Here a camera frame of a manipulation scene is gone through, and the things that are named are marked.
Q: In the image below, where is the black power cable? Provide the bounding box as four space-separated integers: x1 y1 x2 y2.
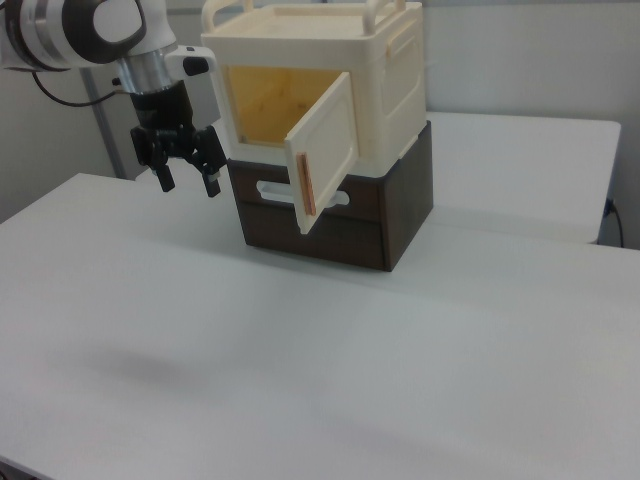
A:
604 198 627 248

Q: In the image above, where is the white drawer handle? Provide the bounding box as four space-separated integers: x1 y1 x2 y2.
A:
255 179 352 207

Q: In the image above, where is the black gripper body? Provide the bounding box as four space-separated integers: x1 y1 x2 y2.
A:
128 81 201 159

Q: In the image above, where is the grey metal pole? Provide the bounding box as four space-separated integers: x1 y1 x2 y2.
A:
81 66 125 180

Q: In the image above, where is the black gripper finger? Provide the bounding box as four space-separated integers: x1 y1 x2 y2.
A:
130 126 177 193
187 124 225 199

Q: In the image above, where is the copper door handle strip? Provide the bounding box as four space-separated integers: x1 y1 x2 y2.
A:
295 151 318 218

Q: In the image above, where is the cream cabinet door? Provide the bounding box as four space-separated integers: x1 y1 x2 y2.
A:
284 70 361 236

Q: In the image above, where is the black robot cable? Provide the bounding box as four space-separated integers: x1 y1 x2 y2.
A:
31 68 127 108

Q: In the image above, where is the cream plastic cabinet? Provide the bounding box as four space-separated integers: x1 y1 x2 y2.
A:
199 0 429 177

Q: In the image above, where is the dark brown drawer box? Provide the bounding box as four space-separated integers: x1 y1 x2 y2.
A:
227 118 436 274

